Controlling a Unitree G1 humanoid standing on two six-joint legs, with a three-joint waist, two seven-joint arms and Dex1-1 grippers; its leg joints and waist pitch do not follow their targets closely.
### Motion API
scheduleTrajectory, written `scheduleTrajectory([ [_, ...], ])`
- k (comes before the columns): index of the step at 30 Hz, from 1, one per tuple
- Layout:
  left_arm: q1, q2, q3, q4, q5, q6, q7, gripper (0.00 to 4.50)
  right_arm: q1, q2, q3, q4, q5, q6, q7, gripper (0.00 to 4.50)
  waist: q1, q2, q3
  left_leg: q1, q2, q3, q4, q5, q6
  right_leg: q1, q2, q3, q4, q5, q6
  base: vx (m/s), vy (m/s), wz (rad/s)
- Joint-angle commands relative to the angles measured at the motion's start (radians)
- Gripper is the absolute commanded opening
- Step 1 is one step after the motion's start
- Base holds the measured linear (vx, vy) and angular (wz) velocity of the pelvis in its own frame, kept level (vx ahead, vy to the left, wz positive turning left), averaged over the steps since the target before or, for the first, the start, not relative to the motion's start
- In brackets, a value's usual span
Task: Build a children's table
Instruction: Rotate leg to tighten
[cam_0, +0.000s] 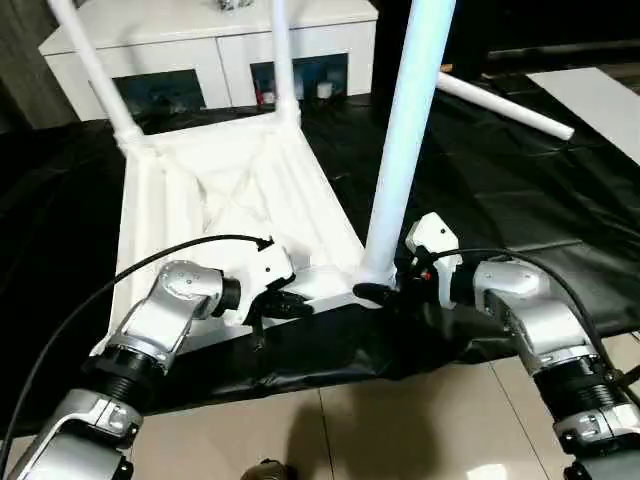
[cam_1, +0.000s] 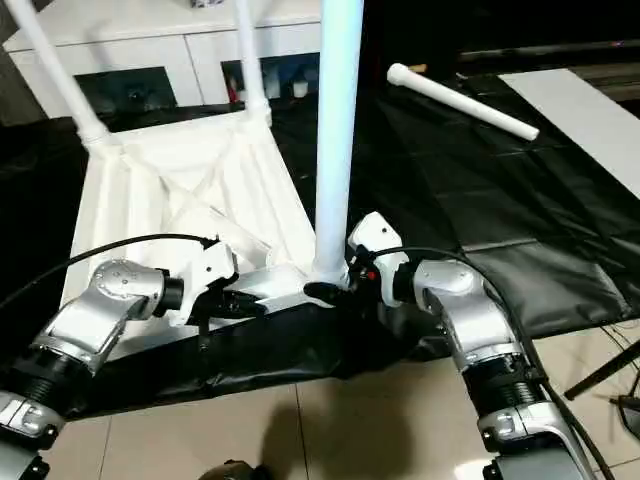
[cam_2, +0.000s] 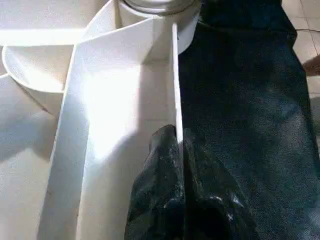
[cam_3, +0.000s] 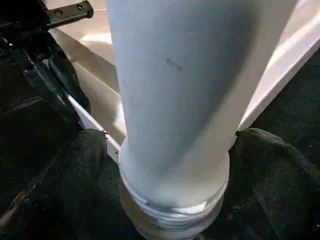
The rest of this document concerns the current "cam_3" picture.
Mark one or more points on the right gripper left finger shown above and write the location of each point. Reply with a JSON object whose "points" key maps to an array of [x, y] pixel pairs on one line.
{"points": [[62, 187]]}

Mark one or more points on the black work mat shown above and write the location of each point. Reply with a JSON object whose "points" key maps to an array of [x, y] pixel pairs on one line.
{"points": [[295, 107]]}

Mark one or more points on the white plastic table leg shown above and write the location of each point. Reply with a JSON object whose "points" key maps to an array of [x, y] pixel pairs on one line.
{"points": [[175, 87]]}

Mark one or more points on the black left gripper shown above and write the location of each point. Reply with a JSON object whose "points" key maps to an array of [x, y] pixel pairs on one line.
{"points": [[20, 50]]}

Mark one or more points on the white plastic table top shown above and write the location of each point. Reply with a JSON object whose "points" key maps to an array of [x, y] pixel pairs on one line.
{"points": [[287, 50]]}

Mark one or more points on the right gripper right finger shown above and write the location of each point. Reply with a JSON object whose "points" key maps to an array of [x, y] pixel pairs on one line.
{"points": [[275, 190]]}

